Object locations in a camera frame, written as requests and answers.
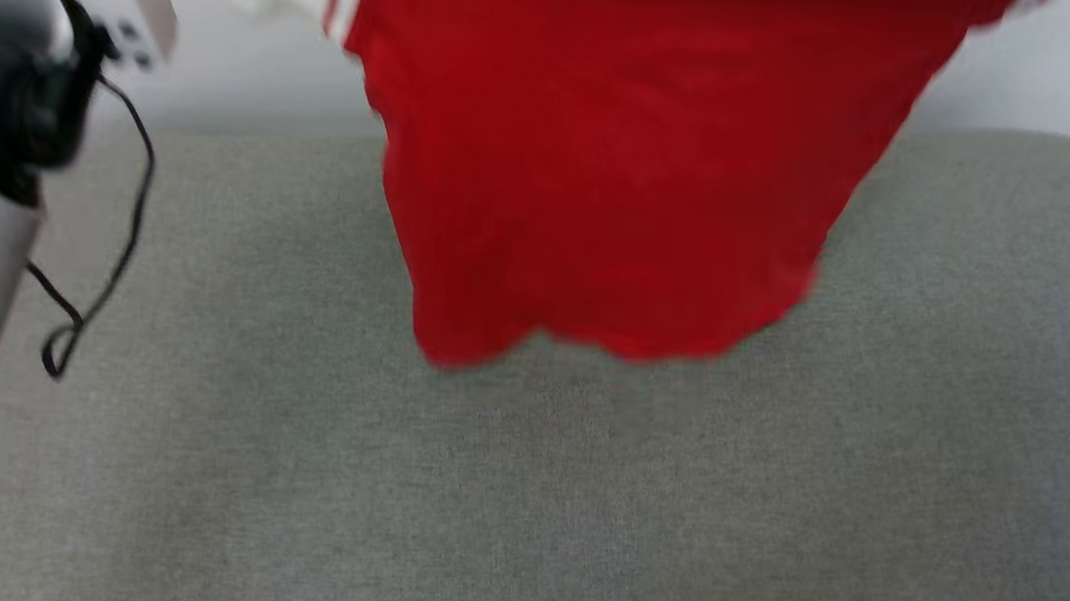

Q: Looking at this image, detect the red white sports shirt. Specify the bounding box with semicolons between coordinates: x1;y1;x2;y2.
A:
180;0;1050;395

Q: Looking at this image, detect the thin black cable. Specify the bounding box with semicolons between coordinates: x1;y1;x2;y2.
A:
22;71;160;384

